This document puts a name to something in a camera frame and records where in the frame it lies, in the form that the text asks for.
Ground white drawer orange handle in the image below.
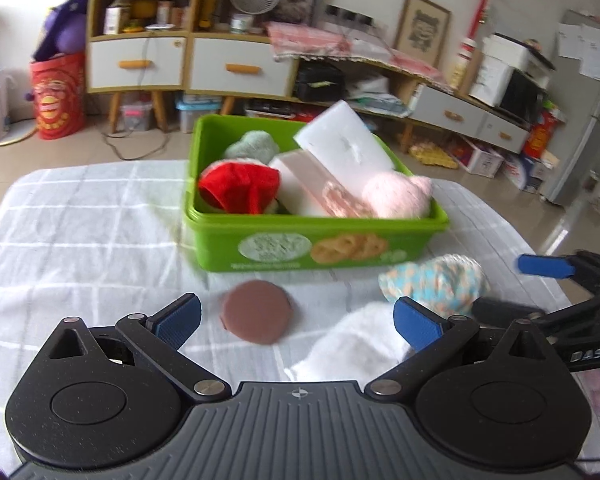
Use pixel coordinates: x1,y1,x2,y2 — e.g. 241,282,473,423
410,85,488,133
87,36,187,92
480,110,531,153
187,35,301,98

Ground purple plush toy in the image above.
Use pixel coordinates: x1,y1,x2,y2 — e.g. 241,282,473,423
32,0,90,61

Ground silver fridge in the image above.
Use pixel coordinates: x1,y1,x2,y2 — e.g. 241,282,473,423
540,10,600,206

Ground black case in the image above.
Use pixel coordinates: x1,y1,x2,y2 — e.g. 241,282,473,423
296,60,346,103

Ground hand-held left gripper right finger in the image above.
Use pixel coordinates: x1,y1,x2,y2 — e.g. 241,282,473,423
365,296,561,398

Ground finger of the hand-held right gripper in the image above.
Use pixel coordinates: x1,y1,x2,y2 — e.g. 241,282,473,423
472,296,600,331
516,250,600,295

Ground red printed bucket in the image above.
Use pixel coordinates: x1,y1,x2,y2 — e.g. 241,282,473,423
29,52,87,140

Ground brown round pad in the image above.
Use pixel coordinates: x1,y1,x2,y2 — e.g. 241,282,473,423
220,281,293,346

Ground red blue carton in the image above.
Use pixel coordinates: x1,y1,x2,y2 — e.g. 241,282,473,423
522,110,566,161

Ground white foam block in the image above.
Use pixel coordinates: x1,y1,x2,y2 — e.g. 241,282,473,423
292,100,396,186

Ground red hanging decoration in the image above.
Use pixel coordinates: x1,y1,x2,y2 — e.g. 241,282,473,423
457,0,506,91

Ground framed cross-stitch picture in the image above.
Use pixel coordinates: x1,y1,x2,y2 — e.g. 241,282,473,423
394,0,452,68

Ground pink fluffy plush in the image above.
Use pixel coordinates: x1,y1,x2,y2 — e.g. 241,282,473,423
361,170,433,220

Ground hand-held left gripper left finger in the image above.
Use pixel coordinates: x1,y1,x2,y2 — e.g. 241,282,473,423
37,292,232,402

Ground red knitted hat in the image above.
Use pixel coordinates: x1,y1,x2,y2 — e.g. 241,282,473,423
197,157,283,216

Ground small clear storage box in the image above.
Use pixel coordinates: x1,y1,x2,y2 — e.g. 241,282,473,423
119,102,155,133

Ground white boxes on microwave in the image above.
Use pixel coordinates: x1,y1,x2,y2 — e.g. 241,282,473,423
467,32,556,106

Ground grey checkered blanket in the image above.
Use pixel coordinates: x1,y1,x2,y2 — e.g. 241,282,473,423
0,160,581,461

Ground wooden cabinet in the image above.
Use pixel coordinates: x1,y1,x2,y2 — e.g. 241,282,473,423
85,0,566,156

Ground pink tablecloth with fringe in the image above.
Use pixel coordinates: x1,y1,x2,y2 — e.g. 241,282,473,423
265,21,456,93

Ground green plastic box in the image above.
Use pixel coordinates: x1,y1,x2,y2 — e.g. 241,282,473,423
182,114,450,273

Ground multicoloured knitted item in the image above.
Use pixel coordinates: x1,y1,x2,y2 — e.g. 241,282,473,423
378,254,491,318

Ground white crate red contents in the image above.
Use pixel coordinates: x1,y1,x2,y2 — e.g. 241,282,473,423
450,135,506,178

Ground clear box blue lid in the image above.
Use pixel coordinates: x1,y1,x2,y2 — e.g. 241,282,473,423
175,97,223,133

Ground white cloth bundle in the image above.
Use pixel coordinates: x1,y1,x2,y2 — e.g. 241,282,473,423
284,300,416,386

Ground green fluffy plush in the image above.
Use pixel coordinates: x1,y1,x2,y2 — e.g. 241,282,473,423
222,130,281,166

